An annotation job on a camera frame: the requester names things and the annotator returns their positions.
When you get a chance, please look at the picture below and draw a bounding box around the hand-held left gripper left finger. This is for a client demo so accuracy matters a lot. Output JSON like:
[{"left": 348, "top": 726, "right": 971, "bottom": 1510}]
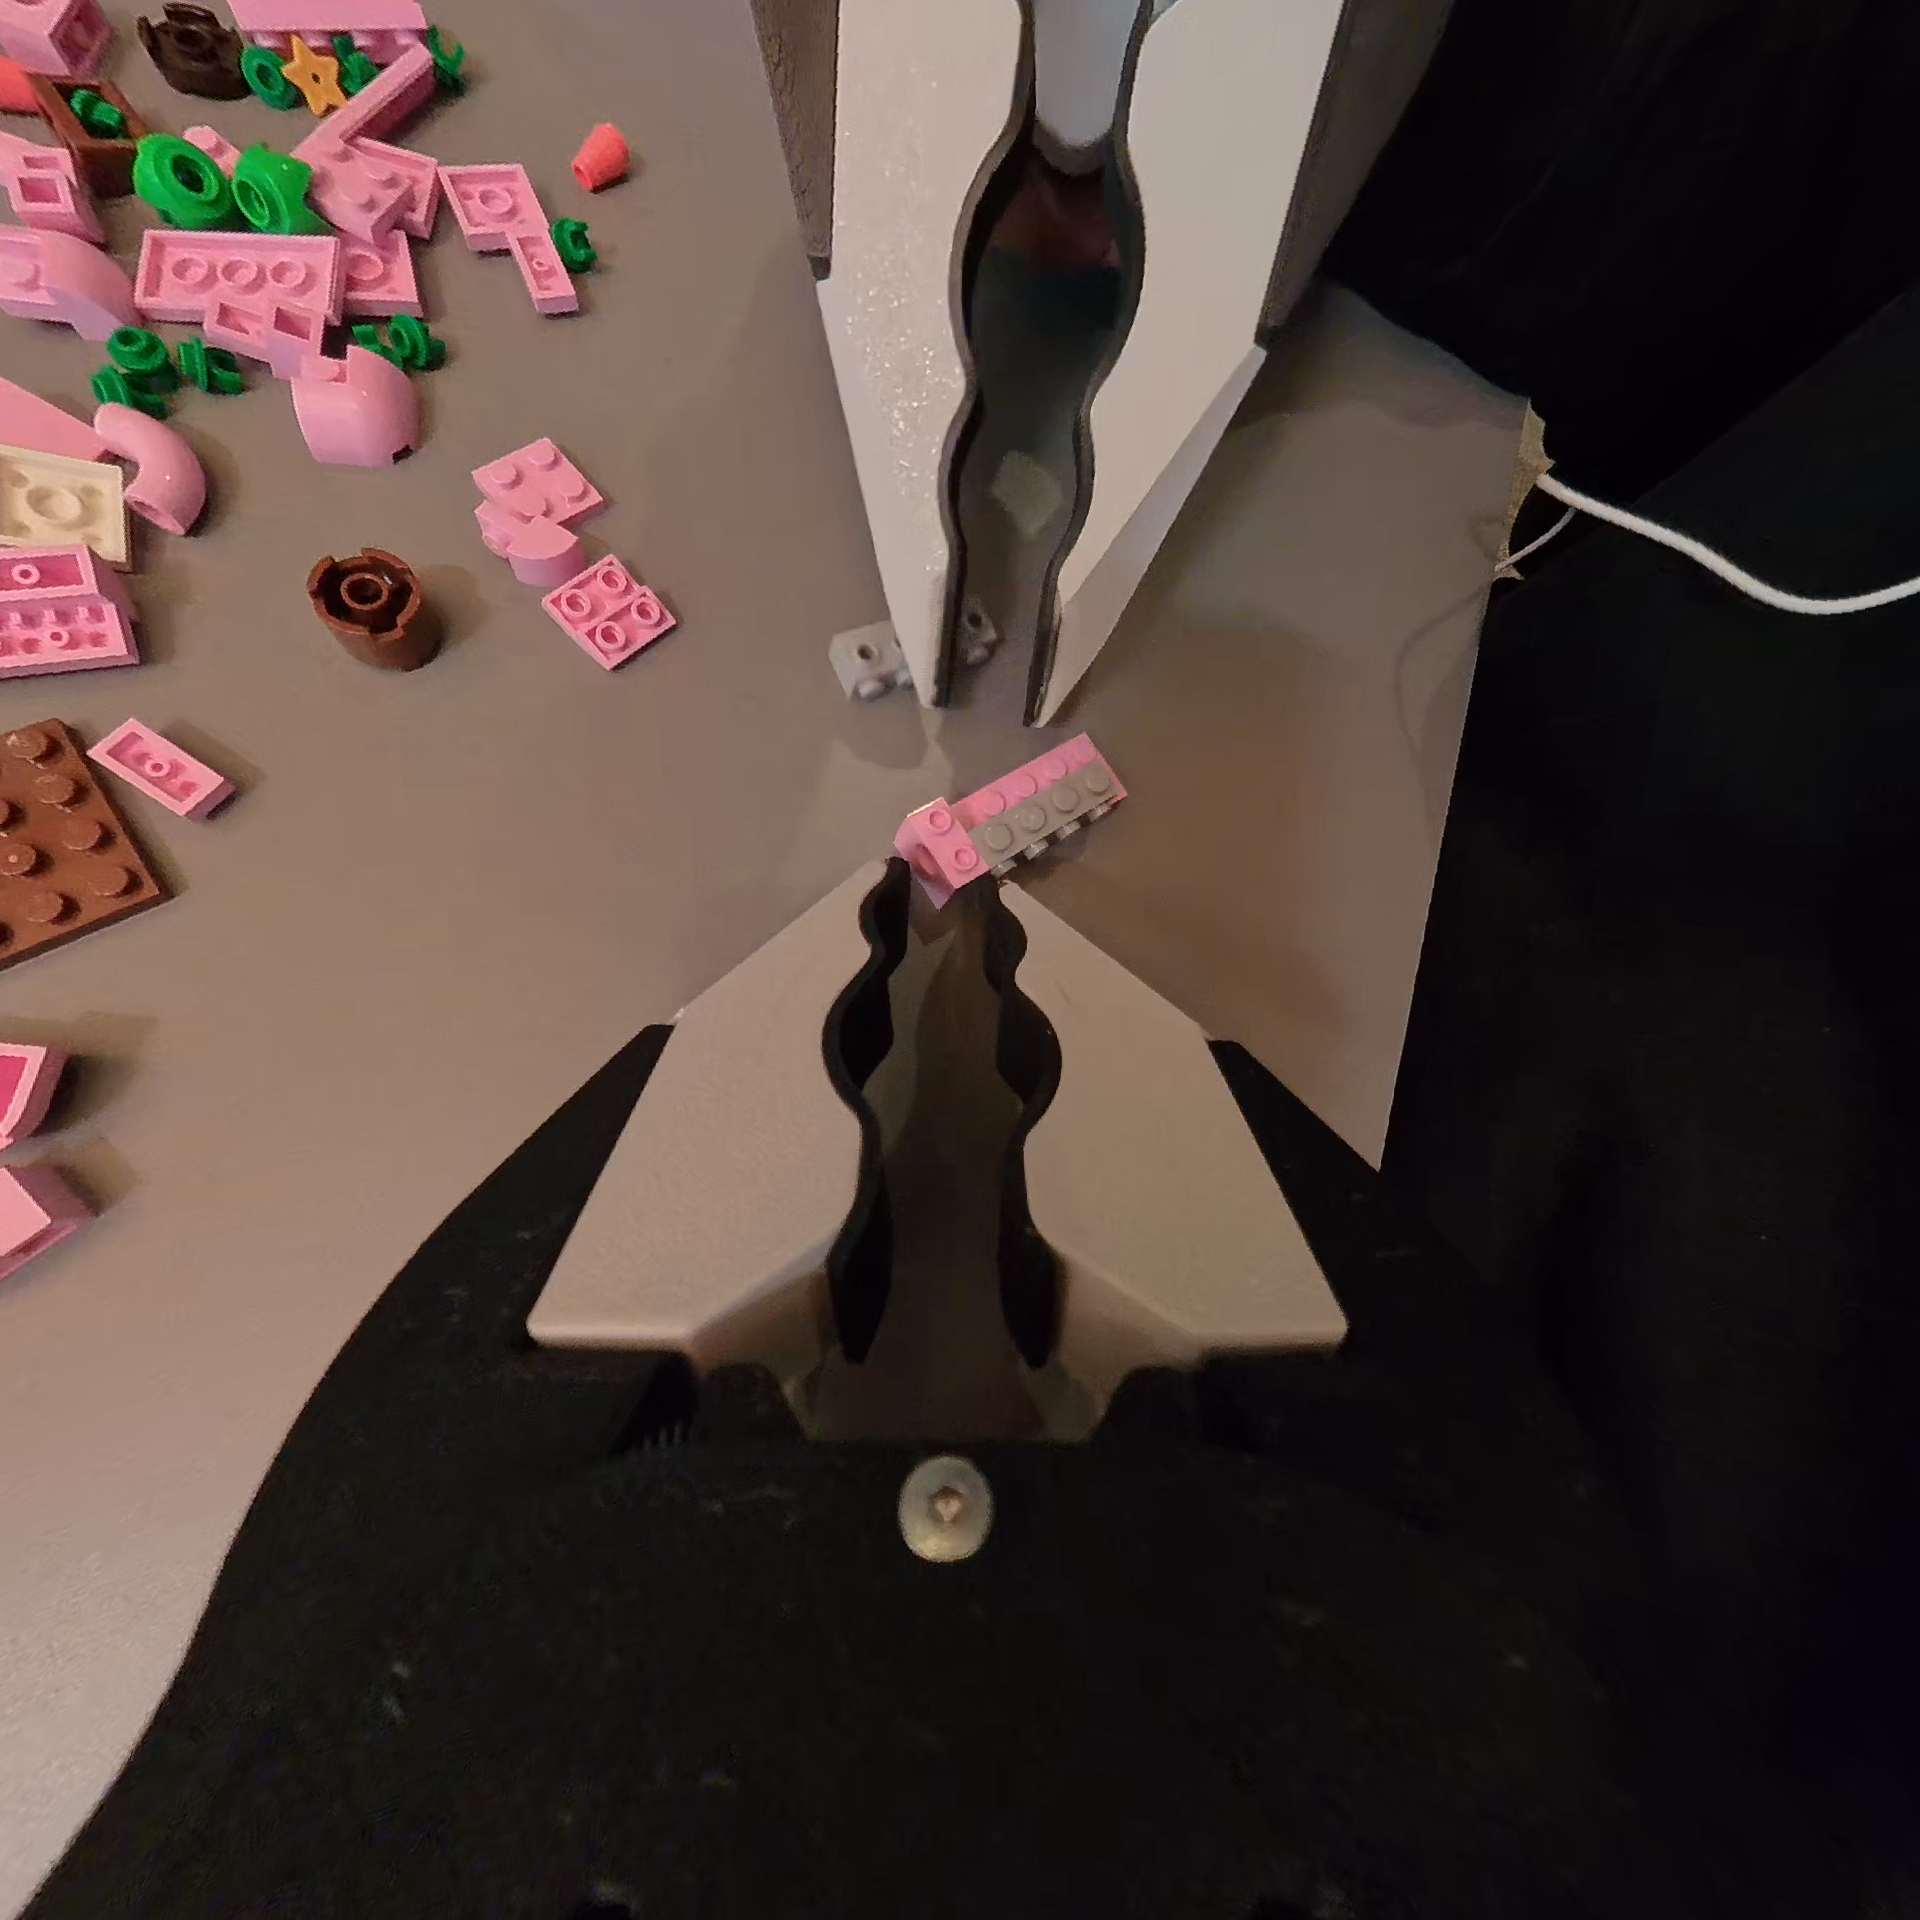
[{"left": 529, "top": 858, "right": 916, "bottom": 1373}]

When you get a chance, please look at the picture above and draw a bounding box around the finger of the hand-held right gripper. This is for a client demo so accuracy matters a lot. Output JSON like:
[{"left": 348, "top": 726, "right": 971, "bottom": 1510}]
[
  {"left": 751, "top": 0, "right": 1038, "bottom": 712},
  {"left": 1025, "top": 0, "right": 1456, "bottom": 729}
]

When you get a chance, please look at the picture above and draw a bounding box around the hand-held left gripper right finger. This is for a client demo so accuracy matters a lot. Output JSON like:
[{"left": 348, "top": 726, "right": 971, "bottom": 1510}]
[{"left": 983, "top": 882, "right": 1350, "bottom": 1390}]

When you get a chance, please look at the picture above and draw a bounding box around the grey studded toy brick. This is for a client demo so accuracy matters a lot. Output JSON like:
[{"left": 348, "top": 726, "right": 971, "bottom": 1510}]
[{"left": 831, "top": 596, "right": 1002, "bottom": 704}]

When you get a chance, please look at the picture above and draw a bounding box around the pink and grey brick assembly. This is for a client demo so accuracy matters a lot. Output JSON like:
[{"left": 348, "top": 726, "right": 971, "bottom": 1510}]
[{"left": 897, "top": 736, "right": 1129, "bottom": 912}]

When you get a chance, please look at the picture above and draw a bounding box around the brown round toy brick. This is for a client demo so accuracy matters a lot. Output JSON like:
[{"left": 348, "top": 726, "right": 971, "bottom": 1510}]
[{"left": 307, "top": 547, "right": 444, "bottom": 672}]

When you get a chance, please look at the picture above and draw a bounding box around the pile of pink toy bricks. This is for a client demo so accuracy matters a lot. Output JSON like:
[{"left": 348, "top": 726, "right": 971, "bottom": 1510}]
[{"left": 0, "top": 0, "right": 681, "bottom": 1285}]

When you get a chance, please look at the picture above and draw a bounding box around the brown studded plate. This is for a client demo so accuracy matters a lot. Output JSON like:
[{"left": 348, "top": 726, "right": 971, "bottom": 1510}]
[{"left": 0, "top": 717, "right": 174, "bottom": 969}]

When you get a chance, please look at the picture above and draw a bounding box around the dark brown small round piece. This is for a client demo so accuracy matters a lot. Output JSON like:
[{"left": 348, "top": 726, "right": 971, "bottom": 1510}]
[{"left": 137, "top": 3, "right": 254, "bottom": 105}]

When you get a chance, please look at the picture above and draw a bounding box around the cream square toy plate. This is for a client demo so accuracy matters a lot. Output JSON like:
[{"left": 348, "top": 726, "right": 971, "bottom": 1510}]
[{"left": 0, "top": 449, "right": 136, "bottom": 572}]

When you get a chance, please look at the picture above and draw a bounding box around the white cable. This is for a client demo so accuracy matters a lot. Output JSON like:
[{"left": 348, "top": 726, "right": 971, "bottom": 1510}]
[{"left": 1492, "top": 470, "right": 1920, "bottom": 617}]

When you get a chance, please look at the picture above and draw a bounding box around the small brown frame piece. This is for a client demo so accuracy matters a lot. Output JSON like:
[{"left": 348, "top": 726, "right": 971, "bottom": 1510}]
[{"left": 31, "top": 75, "right": 154, "bottom": 196}]

